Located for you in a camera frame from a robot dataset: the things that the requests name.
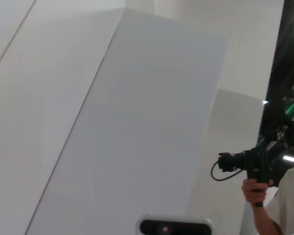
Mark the bystander hand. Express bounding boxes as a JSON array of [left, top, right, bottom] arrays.
[[242, 177, 275, 204]]

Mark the black handheld camera rig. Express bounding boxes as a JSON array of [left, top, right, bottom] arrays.
[[217, 99, 294, 209]]

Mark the bystander forearm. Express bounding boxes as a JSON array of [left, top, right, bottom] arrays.
[[249, 199, 284, 235]]

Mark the person in white shirt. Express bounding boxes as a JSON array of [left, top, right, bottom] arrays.
[[264, 165, 294, 235]]

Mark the black camera rig cable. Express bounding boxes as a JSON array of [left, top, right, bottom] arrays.
[[211, 160, 245, 182]]

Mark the white head camera housing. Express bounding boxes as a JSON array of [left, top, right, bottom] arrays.
[[136, 213, 214, 235]]

